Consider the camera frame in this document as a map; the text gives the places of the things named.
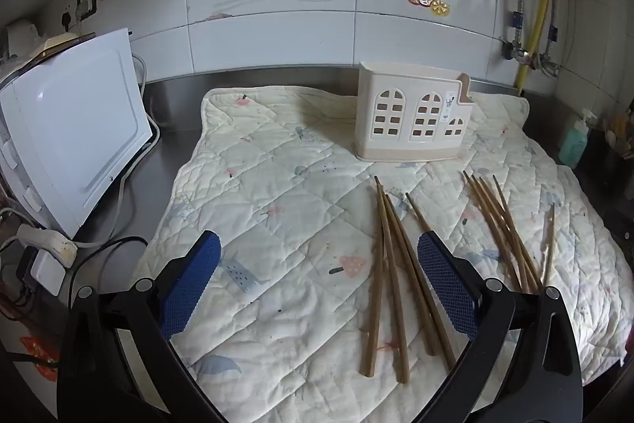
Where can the cream plastic chopstick holder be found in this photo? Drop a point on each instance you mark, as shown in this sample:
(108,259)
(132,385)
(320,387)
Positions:
(366,106)

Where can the white power adapter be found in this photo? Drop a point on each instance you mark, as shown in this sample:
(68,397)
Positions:
(47,272)

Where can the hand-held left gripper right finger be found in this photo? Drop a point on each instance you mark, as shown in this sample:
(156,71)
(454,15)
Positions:
(448,289)

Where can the green soap pump bottle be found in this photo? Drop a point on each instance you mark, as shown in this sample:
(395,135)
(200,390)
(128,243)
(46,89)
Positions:
(574,145)

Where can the bunch of wooden chopsticks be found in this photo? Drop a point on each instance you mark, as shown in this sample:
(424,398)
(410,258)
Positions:
(443,348)

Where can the white power strip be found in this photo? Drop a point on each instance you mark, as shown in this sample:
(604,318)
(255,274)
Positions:
(44,244)

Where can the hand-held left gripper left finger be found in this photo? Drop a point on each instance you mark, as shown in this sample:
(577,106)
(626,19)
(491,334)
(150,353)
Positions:
(193,284)

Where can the metal pipe valve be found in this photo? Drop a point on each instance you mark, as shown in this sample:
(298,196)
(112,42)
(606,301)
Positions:
(546,63)
(515,51)

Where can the dark utensil jar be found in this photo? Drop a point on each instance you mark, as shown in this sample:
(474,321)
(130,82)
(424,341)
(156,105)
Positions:
(616,165)

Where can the white microwave oven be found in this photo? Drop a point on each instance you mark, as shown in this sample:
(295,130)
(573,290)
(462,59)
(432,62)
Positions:
(74,130)

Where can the cream quilted printed mat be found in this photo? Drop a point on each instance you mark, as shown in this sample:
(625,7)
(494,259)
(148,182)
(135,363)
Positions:
(297,215)

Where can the red patterned bag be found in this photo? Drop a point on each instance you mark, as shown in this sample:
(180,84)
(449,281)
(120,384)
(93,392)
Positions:
(37,353)

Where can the black wall socket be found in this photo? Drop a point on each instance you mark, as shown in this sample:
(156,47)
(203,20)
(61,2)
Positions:
(86,2)

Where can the white rounded object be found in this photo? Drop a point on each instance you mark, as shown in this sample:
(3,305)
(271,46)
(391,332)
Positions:
(20,34)

